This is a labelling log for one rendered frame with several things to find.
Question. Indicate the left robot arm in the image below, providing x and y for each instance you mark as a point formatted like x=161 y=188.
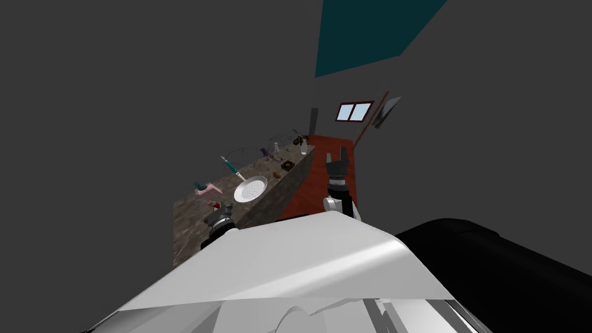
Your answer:
x=217 y=233

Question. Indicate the dark square box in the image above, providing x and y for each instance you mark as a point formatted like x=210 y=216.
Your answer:
x=287 y=165

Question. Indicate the brown potato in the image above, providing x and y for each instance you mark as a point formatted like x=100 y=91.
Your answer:
x=277 y=175

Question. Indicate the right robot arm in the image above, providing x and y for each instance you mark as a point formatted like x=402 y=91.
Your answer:
x=499 y=277

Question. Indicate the small red object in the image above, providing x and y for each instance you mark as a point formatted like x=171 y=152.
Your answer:
x=213 y=204

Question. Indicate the purple small object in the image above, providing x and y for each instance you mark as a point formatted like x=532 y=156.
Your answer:
x=264 y=153

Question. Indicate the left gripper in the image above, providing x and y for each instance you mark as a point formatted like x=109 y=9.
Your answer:
x=219 y=214

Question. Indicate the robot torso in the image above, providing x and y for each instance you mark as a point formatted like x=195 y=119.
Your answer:
x=296 y=259

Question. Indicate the window with brown frame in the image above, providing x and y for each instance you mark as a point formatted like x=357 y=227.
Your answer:
x=354 y=112

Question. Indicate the framed picture on wall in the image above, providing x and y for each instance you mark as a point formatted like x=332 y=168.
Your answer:
x=386 y=112

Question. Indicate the black and yellow object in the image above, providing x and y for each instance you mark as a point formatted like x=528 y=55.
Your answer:
x=300 y=138

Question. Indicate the small white red-capped bottle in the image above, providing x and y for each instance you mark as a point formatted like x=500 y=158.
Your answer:
x=276 y=148

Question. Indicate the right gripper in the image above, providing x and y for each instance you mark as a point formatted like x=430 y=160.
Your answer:
x=337 y=170

